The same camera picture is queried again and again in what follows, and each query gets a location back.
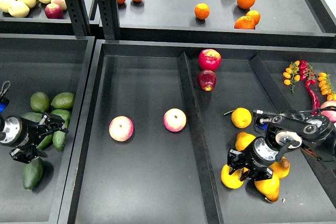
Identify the black shelf post left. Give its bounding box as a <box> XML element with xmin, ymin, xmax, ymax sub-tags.
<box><xmin>65</xmin><ymin>0</ymin><xmax>91</xmax><ymax>37</ymax></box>

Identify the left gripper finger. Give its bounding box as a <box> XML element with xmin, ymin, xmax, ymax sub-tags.
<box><xmin>9</xmin><ymin>148</ymin><xmax>48</xmax><ymax>163</ymax></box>
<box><xmin>36</xmin><ymin>113</ymin><xmax>69</xmax><ymax>135</ymax></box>

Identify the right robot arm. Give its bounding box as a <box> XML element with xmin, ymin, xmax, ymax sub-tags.
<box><xmin>227</xmin><ymin>109</ymin><xmax>335</xmax><ymax>181</ymax></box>

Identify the black upper left shelf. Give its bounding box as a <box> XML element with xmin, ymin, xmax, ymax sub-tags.
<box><xmin>1</xmin><ymin>0</ymin><xmax>97</xmax><ymax>35</ymax></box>

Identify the pale pink apple on shelf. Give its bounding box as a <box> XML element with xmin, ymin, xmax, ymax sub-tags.
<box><xmin>51</xmin><ymin>0</ymin><xmax>67</xmax><ymax>11</ymax></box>

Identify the dark red apple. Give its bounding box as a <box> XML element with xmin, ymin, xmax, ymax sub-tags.
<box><xmin>197</xmin><ymin>70</ymin><xmax>217</xmax><ymax>92</ymax></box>

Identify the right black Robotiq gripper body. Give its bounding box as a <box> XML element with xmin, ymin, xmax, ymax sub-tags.
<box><xmin>243</xmin><ymin>136</ymin><xmax>281</xmax><ymax>177</ymax></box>

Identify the green avocado centre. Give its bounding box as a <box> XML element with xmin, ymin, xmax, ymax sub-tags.
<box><xmin>51</xmin><ymin>109</ymin><xmax>71</xmax><ymax>120</ymax></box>

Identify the green avocado top right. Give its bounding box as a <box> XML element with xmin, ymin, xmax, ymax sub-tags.
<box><xmin>51</xmin><ymin>92</ymin><xmax>75</xmax><ymax>110</ymax></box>

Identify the red chili pepper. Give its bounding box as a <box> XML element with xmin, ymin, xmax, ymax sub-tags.
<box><xmin>305</xmin><ymin>80</ymin><xmax>320</xmax><ymax>114</ymax></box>

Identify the green avocado bottom left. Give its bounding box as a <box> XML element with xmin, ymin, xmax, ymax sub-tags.
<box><xmin>20</xmin><ymin>112</ymin><xmax>43</xmax><ymax>123</ymax></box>

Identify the dark green avocado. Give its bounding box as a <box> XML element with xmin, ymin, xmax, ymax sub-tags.
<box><xmin>22</xmin><ymin>157</ymin><xmax>45</xmax><ymax>190</ymax></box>

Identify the orange tomato bunch right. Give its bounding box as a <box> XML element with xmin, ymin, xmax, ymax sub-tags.
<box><xmin>318</xmin><ymin>72</ymin><xmax>335</xmax><ymax>101</ymax></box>

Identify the pale yellow apple front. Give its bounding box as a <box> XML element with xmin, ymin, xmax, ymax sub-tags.
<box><xmin>8</xmin><ymin>1</ymin><xmax>30</xmax><ymax>18</ymax></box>

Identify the black middle tray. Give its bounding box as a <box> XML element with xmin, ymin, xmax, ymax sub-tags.
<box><xmin>58</xmin><ymin>40</ymin><xmax>335</xmax><ymax>223</ymax></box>

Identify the green avocado middle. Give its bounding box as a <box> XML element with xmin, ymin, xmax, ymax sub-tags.
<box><xmin>37</xmin><ymin>134</ymin><xmax>53</xmax><ymax>150</ymax></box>

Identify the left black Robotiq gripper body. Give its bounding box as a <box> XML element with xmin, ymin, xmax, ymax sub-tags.
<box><xmin>1</xmin><ymin>116</ymin><xmax>42</xmax><ymax>153</ymax></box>

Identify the pale yellow apple far left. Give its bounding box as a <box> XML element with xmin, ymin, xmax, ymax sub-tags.
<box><xmin>0</xmin><ymin>0</ymin><xmax>16</xmax><ymax>13</ymax></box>

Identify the red cherry tomato bunch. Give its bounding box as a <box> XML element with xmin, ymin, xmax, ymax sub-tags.
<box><xmin>299</xmin><ymin>60</ymin><xmax>317</xmax><ymax>86</ymax></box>

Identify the yellow pear hidden right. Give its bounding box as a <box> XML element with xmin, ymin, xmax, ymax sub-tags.
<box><xmin>270</xmin><ymin>157</ymin><xmax>290</xmax><ymax>179</ymax></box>

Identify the green avocado top left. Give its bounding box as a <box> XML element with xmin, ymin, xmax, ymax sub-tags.
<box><xmin>30</xmin><ymin>92</ymin><xmax>50</xmax><ymax>113</ymax></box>

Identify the green avocado right lower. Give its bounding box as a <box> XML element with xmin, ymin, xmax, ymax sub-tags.
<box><xmin>52</xmin><ymin>131</ymin><xmax>67</xmax><ymax>151</ymax></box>

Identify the black shelf post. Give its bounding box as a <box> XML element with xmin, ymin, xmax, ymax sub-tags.
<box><xmin>65</xmin><ymin>0</ymin><xmax>91</xmax><ymax>37</ymax></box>
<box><xmin>97</xmin><ymin>0</ymin><xmax>121</xmax><ymax>40</ymax></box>

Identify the red apple on shelf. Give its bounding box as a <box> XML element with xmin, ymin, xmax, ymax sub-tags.
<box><xmin>45</xmin><ymin>3</ymin><xmax>64</xmax><ymax>19</ymax></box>

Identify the black left tray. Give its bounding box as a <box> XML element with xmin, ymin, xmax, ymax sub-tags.
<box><xmin>1</xmin><ymin>34</ymin><xmax>95</xmax><ymax>223</ymax></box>

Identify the black shelf post right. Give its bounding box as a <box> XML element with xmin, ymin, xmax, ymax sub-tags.
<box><xmin>97</xmin><ymin>0</ymin><xmax>121</xmax><ymax>40</ymax></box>

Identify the black tray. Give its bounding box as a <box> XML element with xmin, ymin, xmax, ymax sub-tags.
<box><xmin>1</xmin><ymin>34</ymin><xmax>95</xmax><ymax>223</ymax></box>
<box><xmin>58</xmin><ymin>40</ymin><xmax>335</xmax><ymax>223</ymax></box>

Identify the pink apple left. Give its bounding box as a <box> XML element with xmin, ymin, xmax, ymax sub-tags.
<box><xmin>109</xmin><ymin>115</ymin><xmax>134</xmax><ymax>142</ymax></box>

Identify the pink apple at right edge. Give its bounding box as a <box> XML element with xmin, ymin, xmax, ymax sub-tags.
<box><xmin>320</xmin><ymin>100</ymin><xmax>336</xmax><ymax>123</ymax></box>

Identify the black tray divider left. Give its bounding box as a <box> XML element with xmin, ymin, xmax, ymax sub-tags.
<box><xmin>177</xmin><ymin>52</ymin><xmax>224</xmax><ymax>223</ymax></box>

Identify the round yellow pear with stem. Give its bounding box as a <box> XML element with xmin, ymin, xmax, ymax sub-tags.
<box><xmin>223</xmin><ymin>108</ymin><xmax>252</xmax><ymax>129</ymax></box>

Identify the orange cherry tomato bunch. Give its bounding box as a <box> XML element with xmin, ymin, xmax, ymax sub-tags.
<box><xmin>282</xmin><ymin>60</ymin><xmax>301</xmax><ymax>93</ymax></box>

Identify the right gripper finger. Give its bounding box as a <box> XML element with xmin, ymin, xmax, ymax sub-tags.
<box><xmin>251</xmin><ymin>167</ymin><xmax>273</xmax><ymax>181</ymax></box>
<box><xmin>227</xmin><ymin>149</ymin><xmax>246</xmax><ymax>175</ymax></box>

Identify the bright red apple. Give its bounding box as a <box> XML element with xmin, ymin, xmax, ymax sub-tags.
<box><xmin>198</xmin><ymin>49</ymin><xmax>222</xmax><ymax>71</ymax></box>

